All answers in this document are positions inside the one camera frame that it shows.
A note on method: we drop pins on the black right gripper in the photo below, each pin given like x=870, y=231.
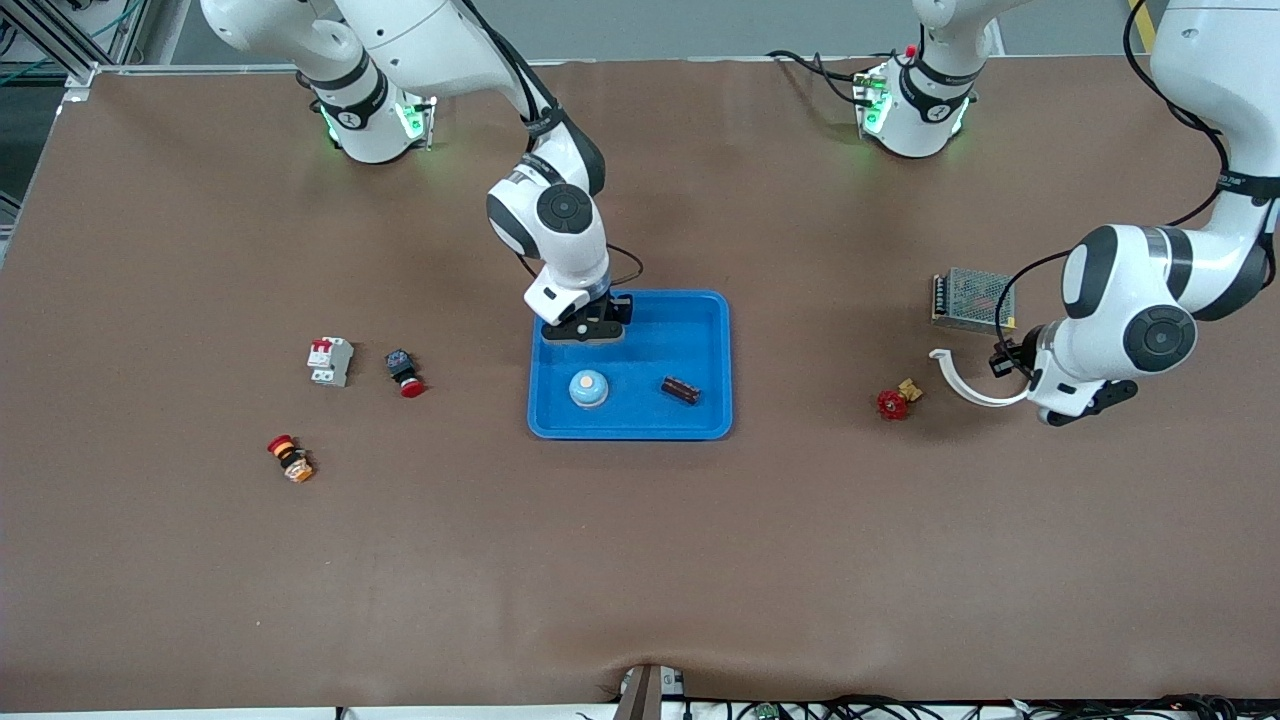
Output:
x=617, y=307

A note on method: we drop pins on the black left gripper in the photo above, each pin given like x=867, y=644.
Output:
x=1006, y=359

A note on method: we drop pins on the blue desk bell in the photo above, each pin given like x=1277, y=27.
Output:
x=588, y=389

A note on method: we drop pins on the dark brown capacitor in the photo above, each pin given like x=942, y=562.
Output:
x=680, y=390

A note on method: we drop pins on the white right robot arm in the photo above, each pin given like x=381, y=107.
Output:
x=560, y=215

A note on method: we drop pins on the metal mesh power supply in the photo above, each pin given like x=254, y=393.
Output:
x=965, y=295

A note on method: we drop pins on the blue plastic tray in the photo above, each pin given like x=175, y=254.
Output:
x=660, y=420

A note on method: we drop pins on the red black emergency stop button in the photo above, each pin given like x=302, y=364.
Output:
x=404, y=373

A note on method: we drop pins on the brown table mat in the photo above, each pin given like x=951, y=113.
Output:
x=640, y=560

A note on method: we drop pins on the white circuit breaker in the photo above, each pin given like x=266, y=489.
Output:
x=330, y=361

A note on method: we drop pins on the red yellow push button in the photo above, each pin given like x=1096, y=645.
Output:
x=290, y=458

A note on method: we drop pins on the white curved plastic bracket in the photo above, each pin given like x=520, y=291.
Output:
x=965, y=390

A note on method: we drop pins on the metal camera mount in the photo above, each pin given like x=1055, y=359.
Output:
x=645, y=695

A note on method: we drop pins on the aluminium frame profile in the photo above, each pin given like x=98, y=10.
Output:
x=75, y=50

